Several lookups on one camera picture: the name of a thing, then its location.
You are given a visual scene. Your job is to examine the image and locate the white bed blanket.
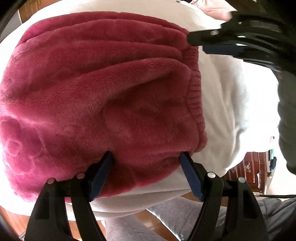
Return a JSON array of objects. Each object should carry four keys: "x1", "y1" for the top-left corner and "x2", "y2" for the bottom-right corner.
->
[{"x1": 1, "y1": 1, "x2": 279, "y2": 220}]

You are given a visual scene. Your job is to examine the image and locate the wooden wardrobe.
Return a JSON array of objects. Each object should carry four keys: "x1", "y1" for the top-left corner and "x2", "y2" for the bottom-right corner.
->
[{"x1": 18, "y1": 0, "x2": 60, "y2": 24}]

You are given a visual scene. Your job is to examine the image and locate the magenta fleece pants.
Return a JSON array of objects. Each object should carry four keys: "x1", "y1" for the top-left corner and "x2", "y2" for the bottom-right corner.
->
[{"x1": 1, "y1": 11, "x2": 207, "y2": 201}]

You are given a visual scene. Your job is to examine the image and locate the grey sleeve forearm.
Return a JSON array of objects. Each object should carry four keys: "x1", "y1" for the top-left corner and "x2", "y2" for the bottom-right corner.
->
[{"x1": 278, "y1": 71, "x2": 296, "y2": 174}]

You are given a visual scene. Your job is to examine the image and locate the pink pillow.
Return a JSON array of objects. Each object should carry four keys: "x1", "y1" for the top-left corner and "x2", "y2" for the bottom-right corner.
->
[{"x1": 190, "y1": 0, "x2": 236, "y2": 21}]

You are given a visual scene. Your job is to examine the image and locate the grey trouser leg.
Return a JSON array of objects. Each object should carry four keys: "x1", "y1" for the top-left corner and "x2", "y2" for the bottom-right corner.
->
[{"x1": 104, "y1": 197, "x2": 295, "y2": 241}]

